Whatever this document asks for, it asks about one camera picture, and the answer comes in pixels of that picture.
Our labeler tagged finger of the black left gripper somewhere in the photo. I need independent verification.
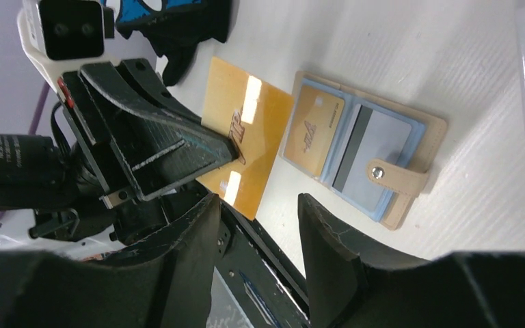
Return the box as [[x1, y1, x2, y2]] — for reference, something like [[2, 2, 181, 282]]
[[80, 58, 239, 201]]

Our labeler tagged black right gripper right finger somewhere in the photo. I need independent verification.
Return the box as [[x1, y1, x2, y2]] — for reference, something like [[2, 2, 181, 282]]
[[297, 193, 525, 327]]

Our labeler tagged black blue flower cloth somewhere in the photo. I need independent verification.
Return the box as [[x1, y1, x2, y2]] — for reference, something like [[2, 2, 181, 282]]
[[100, 0, 233, 86]]

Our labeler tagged gold credit card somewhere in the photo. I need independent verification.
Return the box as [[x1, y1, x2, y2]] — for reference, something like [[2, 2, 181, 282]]
[[197, 57, 294, 220]]

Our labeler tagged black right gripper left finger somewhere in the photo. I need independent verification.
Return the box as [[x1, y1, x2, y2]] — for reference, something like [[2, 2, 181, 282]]
[[0, 194, 221, 327]]

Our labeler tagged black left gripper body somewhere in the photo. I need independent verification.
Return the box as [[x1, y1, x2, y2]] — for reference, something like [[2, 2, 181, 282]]
[[57, 71, 139, 210]]

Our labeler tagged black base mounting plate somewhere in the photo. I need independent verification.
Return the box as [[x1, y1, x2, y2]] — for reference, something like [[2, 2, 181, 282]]
[[206, 203, 310, 327]]

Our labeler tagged gold card in holder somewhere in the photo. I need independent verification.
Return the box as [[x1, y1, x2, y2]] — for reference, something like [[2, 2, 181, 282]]
[[283, 84, 345, 177]]

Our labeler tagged beige leather card holder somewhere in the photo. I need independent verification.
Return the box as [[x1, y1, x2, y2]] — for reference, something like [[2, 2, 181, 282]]
[[280, 71, 448, 231]]

